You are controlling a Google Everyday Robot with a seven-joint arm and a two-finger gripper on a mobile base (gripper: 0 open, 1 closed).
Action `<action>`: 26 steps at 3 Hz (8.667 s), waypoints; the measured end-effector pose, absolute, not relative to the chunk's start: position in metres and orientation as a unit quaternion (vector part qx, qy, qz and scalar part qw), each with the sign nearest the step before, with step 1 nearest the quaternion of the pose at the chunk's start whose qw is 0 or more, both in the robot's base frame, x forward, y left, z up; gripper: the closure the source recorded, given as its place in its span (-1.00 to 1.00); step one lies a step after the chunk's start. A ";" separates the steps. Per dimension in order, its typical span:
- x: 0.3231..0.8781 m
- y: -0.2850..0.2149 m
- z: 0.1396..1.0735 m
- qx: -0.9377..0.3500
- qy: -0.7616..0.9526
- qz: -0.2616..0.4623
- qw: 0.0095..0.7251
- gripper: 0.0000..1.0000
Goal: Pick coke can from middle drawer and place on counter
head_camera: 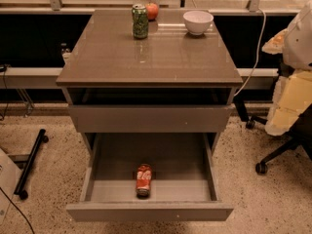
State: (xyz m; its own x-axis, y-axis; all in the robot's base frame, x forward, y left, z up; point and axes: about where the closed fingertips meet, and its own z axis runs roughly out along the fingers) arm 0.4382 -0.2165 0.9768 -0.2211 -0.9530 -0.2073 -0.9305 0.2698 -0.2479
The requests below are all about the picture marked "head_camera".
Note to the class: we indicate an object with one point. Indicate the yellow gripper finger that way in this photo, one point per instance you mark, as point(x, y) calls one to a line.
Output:
point(276, 44)
point(292, 96)

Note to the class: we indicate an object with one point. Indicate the red coke can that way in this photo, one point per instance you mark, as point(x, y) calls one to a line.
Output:
point(143, 180)

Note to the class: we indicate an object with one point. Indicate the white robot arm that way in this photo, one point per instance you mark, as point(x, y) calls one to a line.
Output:
point(297, 52)

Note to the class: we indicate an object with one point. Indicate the grey drawer cabinet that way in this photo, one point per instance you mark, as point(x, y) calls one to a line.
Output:
point(171, 67)

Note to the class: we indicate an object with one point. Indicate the green soda can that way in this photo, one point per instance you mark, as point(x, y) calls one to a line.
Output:
point(140, 21)

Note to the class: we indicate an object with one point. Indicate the open middle drawer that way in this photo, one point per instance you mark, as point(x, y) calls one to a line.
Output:
point(183, 184)

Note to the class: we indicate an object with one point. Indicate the grey top drawer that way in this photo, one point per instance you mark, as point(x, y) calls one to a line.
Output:
point(149, 119)

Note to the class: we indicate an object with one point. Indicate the black office chair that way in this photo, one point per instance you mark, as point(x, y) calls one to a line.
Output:
point(300, 134)

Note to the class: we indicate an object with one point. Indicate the white bowl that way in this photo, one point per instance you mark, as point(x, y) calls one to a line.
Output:
point(197, 22)

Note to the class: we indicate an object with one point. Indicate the red apple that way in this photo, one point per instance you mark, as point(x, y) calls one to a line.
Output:
point(152, 10)

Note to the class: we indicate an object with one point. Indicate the black wheeled stand leg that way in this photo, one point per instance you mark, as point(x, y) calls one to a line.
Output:
point(20, 191)

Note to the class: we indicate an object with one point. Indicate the white panel at left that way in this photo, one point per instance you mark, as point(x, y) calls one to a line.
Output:
point(9, 178)

